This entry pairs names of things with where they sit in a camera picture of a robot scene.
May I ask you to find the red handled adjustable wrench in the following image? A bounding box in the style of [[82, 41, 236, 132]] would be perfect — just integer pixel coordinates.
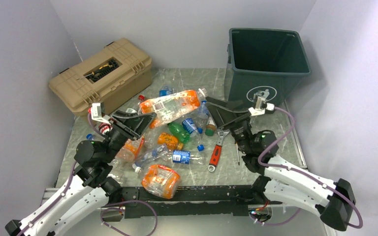
[[208, 130, 230, 173]]

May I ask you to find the yellow black screwdriver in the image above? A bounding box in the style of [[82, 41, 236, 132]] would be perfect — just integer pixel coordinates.
[[236, 145, 240, 166]]

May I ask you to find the small blue label bottle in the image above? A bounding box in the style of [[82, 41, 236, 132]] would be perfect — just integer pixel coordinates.
[[197, 100, 209, 126]]

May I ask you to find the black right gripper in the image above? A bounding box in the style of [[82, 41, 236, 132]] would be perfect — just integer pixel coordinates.
[[204, 96, 252, 154]]

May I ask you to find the brown coffee bottle green cap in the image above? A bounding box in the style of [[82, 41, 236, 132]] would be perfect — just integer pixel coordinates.
[[205, 117, 217, 137]]

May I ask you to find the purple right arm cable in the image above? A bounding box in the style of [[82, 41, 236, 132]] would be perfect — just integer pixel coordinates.
[[257, 107, 364, 229]]

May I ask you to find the large orange label bottle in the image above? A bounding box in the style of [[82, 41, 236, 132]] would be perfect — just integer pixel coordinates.
[[116, 136, 145, 163]]

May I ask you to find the tall orange label bottle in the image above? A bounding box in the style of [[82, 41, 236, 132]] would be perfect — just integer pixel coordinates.
[[139, 88, 208, 129]]

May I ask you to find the crushed clear blue label bottle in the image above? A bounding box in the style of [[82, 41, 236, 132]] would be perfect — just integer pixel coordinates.
[[132, 145, 206, 173]]

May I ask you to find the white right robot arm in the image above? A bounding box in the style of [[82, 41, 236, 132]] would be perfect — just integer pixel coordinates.
[[206, 96, 363, 232]]

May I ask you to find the red label clear bottle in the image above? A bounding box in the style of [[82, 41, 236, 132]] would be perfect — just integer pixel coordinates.
[[98, 123, 112, 135]]

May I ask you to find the green plastic bottle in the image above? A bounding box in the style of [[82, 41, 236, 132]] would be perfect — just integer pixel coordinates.
[[167, 122, 190, 144]]

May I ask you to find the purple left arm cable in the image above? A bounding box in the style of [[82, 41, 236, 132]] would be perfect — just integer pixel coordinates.
[[14, 112, 111, 236]]

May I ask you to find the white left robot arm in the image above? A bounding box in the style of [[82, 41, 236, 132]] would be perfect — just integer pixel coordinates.
[[5, 108, 156, 236]]

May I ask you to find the crushed orange label jug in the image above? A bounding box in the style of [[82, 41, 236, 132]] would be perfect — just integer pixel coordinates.
[[141, 164, 181, 199]]

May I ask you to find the small orange bottle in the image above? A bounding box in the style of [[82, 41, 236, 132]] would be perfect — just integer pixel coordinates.
[[157, 132, 184, 150]]

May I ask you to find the blue tinted water bottle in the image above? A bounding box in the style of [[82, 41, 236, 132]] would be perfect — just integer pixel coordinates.
[[159, 86, 174, 97]]

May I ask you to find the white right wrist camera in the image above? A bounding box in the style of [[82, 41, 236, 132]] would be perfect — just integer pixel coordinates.
[[249, 96, 275, 117]]

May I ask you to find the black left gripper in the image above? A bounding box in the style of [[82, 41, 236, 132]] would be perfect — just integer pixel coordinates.
[[102, 110, 157, 163]]

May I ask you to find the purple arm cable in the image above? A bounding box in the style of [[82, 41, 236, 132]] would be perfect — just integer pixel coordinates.
[[14, 112, 111, 236], [257, 107, 364, 229]]

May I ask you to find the dark green trash bin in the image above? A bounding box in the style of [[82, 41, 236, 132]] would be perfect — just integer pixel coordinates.
[[224, 28, 312, 108]]

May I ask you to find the tan plastic toolbox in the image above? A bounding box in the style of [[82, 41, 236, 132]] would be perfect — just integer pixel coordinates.
[[49, 38, 153, 118]]

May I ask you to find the blue cap clear bottle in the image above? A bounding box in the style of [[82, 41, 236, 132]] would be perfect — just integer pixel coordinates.
[[86, 134, 95, 141]]

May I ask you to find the blue label pepsi bottle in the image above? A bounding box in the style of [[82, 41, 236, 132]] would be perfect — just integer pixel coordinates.
[[181, 118, 203, 137]]

